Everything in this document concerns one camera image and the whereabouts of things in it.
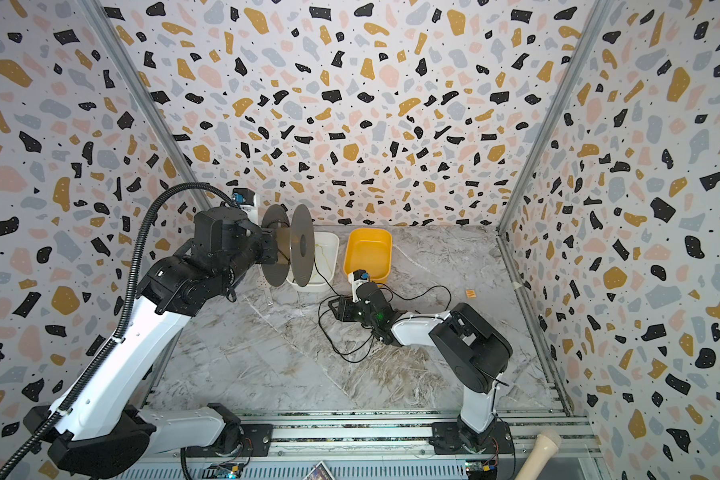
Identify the black cable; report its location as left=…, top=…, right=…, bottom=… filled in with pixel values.
left=302, top=266, right=453, bottom=365

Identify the grey cable spool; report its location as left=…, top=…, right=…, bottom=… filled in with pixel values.
left=261, top=204, right=315, bottom=287

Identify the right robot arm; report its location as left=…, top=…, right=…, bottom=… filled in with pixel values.
left=327, top=279, right=513, bottom=454

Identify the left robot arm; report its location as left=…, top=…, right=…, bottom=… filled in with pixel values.
left=24, top=206, right=278, bottom=479

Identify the white rectangular tray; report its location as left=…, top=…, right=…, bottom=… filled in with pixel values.
left=286, top=232, right=340, bottom=293

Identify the yellow rectangular tray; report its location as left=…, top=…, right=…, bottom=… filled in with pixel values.
left=343, top=228, right=393, bottom=283

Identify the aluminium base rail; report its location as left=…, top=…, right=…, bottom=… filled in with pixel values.
left=89, top=409, right=607, bottom=480

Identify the wooden mallet handle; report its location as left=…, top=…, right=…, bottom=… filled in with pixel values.
left=514, top=429, right=562, bottom=480

